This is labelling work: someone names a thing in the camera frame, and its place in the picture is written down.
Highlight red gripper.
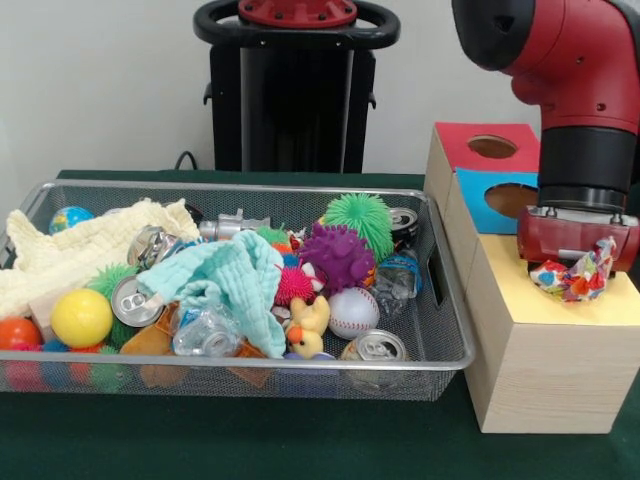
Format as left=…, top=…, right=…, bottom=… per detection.
left=517, top=205, right=640, bottom=274

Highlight large colourful patterned cloth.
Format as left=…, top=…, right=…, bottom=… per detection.
left=529, top=236, right=617, bottom=304

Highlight wooden three-hole box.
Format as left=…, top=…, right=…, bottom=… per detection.
left=423, top=121, right=640, bottom=434

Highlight silver mesh bin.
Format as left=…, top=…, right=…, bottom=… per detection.
left=0, top=178, right=477, bottom=401

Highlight green spiky ball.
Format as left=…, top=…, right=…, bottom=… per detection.
left=323, top=192, right=396, bottom=264

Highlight silver drink can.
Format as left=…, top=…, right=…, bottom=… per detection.
left=339, top=328, right=409, bottom=362
left=110, top=274, right=166, bottom=329

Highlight white baseball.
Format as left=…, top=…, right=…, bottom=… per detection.
left=328, top=287, right=382, bottom=341

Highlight purple spiky toy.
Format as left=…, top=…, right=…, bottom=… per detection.
left=299, top=223, right=377, bottom=296

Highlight yellow plush duck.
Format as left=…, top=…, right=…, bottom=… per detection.
left=284, top=295, right=332, bottom=360

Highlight mint knitted cloth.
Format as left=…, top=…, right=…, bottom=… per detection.
left=135, top=229, right=287, bottom=360

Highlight dark green table cloth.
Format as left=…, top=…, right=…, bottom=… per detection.
left=0, top=169, right=640, bottom=480

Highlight yellow ball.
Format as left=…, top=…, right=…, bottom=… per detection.
left=50, top=288, right=115, bottom=350

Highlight cream knitted cloth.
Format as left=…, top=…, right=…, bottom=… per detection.
left=0, top=197, right=201, bottom=319

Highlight blue globe ball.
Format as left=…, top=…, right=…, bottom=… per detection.
left=48, top=204, right=96, bottom=235

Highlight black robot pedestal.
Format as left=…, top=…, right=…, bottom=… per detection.
left=193, top=0, right=401, bottom=174

